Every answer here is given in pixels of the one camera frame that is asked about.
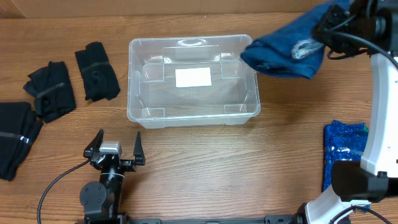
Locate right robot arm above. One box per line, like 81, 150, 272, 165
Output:
291, 1, 397, 223

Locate clear plastic storage bin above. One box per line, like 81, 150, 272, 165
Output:
127, 34, 261, 129

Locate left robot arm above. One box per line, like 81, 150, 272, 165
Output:
80, 129, 146, 223

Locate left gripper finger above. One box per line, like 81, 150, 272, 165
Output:
133, 131, 144, 161
85, 129, 104, 152

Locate black cloth bundle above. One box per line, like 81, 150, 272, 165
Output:
75, 42, 121, 102
23, 62, 76, 123

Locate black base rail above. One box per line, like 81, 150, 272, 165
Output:
74, 214, 299, 224

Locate blue sequin fabric bundle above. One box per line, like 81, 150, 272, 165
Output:
322, 120, 369, 192

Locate blue denim jeans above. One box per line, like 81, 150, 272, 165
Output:
240, 0, 350, 80

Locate large black garment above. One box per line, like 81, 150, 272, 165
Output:
1, 101, 43, 181

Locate white label in bin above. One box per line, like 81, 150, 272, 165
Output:
175, 67, 211, 88

